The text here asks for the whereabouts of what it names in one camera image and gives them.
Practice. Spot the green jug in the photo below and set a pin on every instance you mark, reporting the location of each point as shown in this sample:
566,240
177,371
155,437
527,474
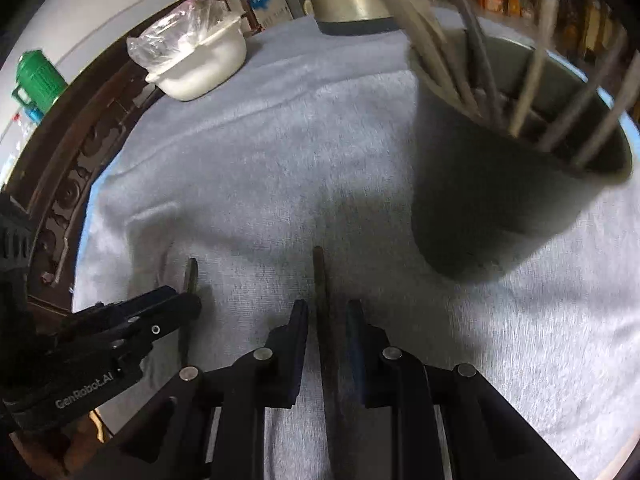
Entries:
40,77

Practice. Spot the person's left hand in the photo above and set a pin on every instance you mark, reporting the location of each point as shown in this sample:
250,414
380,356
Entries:
55,450

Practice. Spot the carved wooden table rim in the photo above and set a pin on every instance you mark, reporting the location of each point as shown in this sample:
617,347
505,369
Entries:
60,175

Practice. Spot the grey chopstick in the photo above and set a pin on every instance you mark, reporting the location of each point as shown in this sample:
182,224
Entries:
475,45

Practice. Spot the grey utensil holder cup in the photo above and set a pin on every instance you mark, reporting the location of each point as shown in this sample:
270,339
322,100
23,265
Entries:
475,185

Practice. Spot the grey tablecloth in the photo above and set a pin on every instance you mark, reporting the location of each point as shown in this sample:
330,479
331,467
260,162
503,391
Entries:
250,160

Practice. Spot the white pot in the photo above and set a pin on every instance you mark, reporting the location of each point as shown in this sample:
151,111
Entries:
200,70

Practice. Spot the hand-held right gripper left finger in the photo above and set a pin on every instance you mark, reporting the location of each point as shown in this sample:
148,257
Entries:
300,330

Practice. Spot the clear plastic bag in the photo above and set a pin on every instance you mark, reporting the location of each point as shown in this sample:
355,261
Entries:
170,35

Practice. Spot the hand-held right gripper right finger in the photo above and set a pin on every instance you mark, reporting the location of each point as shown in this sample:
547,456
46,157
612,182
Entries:
356,330

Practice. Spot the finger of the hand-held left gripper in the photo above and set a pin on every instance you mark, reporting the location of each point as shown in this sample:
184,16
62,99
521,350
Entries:
165,310

